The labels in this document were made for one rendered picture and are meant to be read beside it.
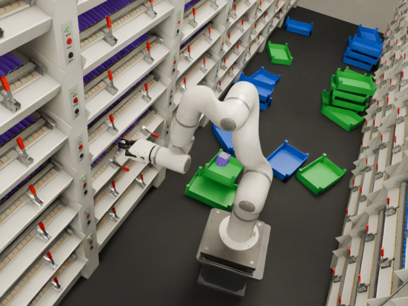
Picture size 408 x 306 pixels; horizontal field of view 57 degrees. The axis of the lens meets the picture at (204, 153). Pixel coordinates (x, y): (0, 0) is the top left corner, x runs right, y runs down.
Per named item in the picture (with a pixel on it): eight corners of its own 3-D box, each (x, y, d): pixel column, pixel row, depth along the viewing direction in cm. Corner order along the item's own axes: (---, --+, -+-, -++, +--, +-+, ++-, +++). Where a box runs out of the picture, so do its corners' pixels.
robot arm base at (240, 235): (261, 222, 186) (270, 200, 172) (254, 255, 173) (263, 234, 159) (223, 211, 188) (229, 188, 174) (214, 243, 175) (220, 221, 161)
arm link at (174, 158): (165, 141, 164) (154, 155, 158) (192, 150, 160) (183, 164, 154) (166, 155, 170) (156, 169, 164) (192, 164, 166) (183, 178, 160)
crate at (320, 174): (320, 160, 280) (324, 152, 274) (342, 178, 270) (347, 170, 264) (294, 176, 263) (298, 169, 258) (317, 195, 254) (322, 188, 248)
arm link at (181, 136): (190, 95, 150) (173, 144, 173) (171, 118, 140) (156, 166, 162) (210, 106, 150) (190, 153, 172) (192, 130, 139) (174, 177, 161)
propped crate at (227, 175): (217, 158, 266) (220, 148, 262) (243, 169, 261) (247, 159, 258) (201, 174, 239) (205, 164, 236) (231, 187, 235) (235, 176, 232)
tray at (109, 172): (161, 124, 203) (168, 113, 196) (90, 200, 161) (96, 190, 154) (131, 99, 202) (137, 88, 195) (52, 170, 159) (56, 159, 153)
